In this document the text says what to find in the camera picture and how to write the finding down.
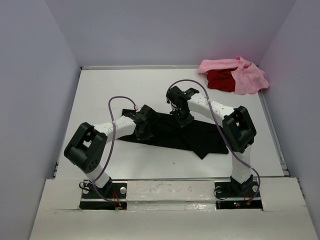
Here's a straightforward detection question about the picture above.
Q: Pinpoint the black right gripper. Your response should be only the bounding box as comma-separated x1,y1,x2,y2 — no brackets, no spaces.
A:
170,106,195,130

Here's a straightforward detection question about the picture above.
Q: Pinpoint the black t-shirt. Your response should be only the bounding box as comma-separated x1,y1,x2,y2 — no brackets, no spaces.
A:
120,113,229,159

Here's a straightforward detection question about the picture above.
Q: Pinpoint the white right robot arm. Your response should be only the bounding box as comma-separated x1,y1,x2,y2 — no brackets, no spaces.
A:
166,86,257,196

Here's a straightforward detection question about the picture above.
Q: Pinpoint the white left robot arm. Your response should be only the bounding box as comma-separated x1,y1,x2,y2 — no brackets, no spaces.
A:
63,105,159,198

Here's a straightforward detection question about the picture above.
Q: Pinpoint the red t-shirt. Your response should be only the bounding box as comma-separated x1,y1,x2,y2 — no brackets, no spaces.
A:
206,68,236,93

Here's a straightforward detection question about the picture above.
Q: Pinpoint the pink t-shirt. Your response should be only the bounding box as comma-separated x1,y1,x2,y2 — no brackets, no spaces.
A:
197,56,270,95

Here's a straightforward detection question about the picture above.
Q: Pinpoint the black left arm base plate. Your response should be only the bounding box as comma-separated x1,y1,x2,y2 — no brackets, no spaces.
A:
78,181,128,211

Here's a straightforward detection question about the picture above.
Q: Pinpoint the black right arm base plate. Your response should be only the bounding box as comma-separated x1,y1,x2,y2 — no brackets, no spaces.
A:
213,181,263,210

